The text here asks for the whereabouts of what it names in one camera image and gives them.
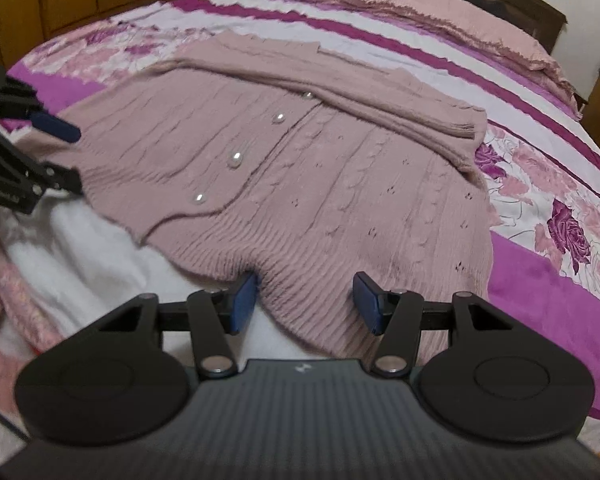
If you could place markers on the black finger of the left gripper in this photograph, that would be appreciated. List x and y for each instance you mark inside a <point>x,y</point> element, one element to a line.
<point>55,126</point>
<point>60,178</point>

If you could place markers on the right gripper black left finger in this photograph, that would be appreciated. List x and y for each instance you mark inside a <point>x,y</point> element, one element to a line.
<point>212,316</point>

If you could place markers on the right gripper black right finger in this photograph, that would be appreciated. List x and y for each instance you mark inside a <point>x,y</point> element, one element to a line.
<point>396,318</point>

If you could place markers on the pink knitted cardigan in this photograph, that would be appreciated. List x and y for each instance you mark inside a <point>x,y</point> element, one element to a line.
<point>300,164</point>

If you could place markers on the white fluffy garment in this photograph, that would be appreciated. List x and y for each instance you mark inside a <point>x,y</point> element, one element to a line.
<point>92,266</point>

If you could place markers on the pink patterned garment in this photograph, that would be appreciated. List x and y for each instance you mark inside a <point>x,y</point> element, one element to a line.
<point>27,329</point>

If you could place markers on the floral purple white bedspread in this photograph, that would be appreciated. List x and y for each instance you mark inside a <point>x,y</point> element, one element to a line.
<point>541,167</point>

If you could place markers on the pink folded blanket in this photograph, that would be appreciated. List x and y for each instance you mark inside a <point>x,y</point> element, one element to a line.
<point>474,27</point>

